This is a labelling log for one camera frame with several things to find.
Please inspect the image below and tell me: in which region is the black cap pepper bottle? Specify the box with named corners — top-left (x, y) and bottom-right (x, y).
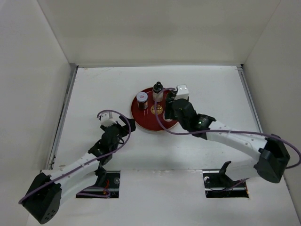
top-left (152, 81), bottom-right (164, 102)

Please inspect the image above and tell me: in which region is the dark sauce jar white lid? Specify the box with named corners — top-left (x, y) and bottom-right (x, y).
top-left (136, 92), bottom-right (148, 110)

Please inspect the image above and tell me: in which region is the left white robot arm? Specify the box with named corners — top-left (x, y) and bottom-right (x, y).
top-left (19, 112), bottom-right (136, 225)

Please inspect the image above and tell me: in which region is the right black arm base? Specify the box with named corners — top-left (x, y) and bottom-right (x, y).
top-left (202, 161), bottom-right (249, 198)

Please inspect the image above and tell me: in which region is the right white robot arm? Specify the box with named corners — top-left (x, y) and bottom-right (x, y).
top-left (165, 91), bottom-right (290, 186)

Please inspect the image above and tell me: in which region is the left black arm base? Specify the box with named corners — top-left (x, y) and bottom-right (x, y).
top-left (76, 168), bottom-right (121, 199)

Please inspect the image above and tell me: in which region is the red round tray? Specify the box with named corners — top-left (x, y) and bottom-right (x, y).
top-left (131, 88), bottom-right (178, 131)

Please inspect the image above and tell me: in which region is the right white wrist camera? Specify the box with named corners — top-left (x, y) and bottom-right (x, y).
top-left (174, 84), bottom-right (190, 100)

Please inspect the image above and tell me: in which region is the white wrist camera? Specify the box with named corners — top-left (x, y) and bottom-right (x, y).
top-left (174, 84), bottom-right (190, 100)
top-left (97, 112), bottom-right (117, 128)

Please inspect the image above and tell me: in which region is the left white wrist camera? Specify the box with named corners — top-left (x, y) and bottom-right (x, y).
top-left (97, 112), bottom-right (117, 128)

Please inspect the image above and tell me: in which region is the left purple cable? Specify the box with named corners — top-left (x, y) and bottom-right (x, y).
top-left (18, 109), bottom-right (131, 204)

